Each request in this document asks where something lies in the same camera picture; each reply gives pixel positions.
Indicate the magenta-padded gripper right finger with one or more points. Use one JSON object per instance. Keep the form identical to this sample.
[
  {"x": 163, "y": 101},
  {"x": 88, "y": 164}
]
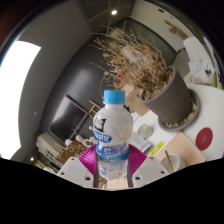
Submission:
[{"x": 138, "y": 161}]

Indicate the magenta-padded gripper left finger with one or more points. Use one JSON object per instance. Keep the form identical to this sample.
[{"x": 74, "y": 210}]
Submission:
[{"x": 85, "y": 161}]

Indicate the white blue-capped drink bottle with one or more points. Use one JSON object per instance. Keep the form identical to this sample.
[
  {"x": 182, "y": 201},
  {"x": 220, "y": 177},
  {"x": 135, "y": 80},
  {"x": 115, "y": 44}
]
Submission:
[{"x": 112, "y": 133}]

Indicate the golden brown relief sculpture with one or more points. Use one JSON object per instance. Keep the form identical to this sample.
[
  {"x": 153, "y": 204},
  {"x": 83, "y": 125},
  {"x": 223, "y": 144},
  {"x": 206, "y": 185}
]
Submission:
[{"x": 75, "y": 148}]

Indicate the newspaper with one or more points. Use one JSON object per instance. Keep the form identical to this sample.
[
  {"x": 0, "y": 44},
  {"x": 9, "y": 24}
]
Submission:
[{"x": 140, "y": 141}]

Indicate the yellow tag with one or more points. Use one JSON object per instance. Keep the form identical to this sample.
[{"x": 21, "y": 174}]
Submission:
[{"x": 156, "y": 149}]

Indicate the wooden stir stick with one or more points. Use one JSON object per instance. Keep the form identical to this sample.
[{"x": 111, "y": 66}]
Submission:
[{"x": 169, "y": 160}]

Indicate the white notice board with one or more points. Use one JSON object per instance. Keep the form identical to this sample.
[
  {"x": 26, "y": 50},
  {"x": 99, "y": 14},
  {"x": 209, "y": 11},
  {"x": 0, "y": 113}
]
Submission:
[{"x": 46, "y": 146}]

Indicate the wooden easel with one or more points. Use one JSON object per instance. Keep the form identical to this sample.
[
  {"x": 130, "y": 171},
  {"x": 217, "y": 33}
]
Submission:
[{"x": 93, "y": 108}]

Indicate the cardboard box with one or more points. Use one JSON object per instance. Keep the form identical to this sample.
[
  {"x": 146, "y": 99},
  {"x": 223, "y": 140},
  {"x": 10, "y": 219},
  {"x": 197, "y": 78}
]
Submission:
[{"x": 136, "y": 101}]

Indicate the dried plant in grey pot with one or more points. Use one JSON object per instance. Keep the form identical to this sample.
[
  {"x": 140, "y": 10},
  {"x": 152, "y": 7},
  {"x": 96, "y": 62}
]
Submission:
[{"x": 170, "y": 100}]

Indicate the flat round red coaster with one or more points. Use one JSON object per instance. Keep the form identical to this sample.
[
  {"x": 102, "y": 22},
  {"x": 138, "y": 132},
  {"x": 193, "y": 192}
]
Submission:
[{"x": 204, "y": 139}]

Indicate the grey plant saucer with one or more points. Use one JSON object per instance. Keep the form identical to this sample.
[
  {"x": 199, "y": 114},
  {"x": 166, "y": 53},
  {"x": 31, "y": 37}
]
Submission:
[{"x": 196, "y": 110}]

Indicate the long ceiling light panel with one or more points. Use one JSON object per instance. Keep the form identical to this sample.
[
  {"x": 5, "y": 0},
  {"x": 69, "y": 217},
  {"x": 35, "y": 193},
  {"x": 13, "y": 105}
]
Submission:
[{"x": 16, "y": 100}]

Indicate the paper sheets stack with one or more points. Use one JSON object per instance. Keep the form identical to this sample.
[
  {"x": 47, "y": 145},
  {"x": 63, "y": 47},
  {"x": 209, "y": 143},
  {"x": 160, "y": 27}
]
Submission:
[{"x": 201, "y": 71}]

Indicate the white chair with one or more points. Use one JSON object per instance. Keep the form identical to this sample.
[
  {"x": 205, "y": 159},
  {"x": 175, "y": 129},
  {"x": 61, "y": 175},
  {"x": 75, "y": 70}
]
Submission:
[{"x": 196, "y": 46}]

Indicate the wooden figure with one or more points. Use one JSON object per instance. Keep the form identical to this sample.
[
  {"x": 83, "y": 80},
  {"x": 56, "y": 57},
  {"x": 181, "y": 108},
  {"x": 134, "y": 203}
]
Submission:
[{"x": 176, "y": 31}]

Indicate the round ceiling spotlights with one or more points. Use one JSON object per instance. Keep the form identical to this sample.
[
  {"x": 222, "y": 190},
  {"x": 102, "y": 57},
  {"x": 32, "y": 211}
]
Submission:
[{"x": 114, "y": 12}]

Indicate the black wall screen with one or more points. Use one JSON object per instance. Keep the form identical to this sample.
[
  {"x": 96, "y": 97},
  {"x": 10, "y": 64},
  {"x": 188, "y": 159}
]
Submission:
[{"x": 66, "y": 120}]

